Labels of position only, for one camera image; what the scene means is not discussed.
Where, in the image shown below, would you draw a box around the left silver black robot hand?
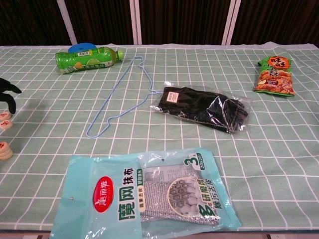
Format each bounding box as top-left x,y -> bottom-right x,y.
0,77 -> 22,115

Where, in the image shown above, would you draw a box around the blue round plastic disc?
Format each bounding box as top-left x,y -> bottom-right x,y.
67,42 -> 97,53

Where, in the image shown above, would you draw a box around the green white checkered tablecloth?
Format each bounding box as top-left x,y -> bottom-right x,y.
0,41 -> 319,235

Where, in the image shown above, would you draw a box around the green tea plastic bottle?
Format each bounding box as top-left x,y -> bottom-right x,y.
55,46 -> 125,75

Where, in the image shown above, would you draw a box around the teal cleaning cloth package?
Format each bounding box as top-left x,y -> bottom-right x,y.
48,147 -> 242,239

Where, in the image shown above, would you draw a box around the black gloves in clear bag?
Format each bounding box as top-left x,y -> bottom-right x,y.
149,81 -> 252,135

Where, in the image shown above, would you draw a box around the green orange snack bag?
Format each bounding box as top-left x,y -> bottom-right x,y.
253,55 -> 296,97

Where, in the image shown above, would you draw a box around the white partition post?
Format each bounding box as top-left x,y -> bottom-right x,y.
129,0 -> 143,45
221,0 -> 243,46
56,0 -> 78,46

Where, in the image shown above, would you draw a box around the light blue wire hanger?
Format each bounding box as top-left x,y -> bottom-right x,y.
86,56 -> 162,138

